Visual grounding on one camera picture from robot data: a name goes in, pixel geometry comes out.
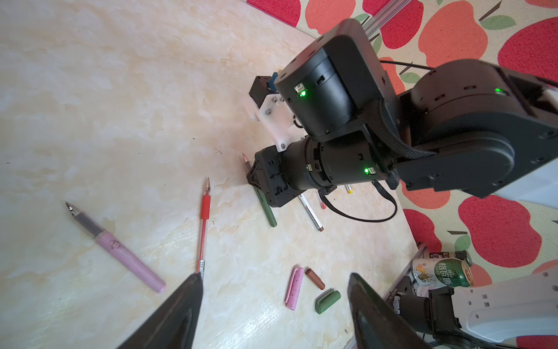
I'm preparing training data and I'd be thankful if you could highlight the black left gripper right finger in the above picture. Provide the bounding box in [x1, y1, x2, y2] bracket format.
[347, 273, 430, 349]

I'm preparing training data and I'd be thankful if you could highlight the brown pen cap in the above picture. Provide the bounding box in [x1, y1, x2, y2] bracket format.
[305, 268, 326, 290]

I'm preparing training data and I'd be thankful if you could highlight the pink pen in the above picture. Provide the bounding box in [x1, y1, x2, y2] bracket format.
[65, 202, 167, 293]

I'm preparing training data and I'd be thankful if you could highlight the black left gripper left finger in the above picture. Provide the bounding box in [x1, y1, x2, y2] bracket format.
[120, 273, 203, 348]

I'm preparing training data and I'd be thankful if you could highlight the aluminium right rear frame post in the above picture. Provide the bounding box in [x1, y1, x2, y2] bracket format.
[362, 0, 411, 42]

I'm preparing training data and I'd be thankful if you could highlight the green pen cap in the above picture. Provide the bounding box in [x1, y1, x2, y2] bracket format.
[315, 289, 341, 314]

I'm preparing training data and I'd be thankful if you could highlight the white silver pen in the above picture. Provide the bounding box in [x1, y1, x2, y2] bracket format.
[298, 194, 324, 231]

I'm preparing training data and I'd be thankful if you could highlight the green drink can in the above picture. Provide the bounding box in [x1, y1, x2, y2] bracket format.
[411, 258, 475, 288]

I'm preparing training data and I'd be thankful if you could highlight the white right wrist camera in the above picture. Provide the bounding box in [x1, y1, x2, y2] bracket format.
[244, 72, 307, 153]

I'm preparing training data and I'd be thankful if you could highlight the red pen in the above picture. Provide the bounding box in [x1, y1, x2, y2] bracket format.
[196, 177, 211, 279]

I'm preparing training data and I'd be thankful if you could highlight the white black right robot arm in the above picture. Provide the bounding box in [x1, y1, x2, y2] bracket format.
[247, 18, 557, 348]

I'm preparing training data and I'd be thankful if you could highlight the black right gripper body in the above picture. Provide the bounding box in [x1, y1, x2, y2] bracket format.
[247, 135, 388, 207]

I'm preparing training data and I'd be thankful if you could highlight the pink pen cap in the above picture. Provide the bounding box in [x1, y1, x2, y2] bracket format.
[285, 267, 305, 311]

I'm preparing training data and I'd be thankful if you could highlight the green pen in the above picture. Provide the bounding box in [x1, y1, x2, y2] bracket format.
[242, 153, 277, 228]

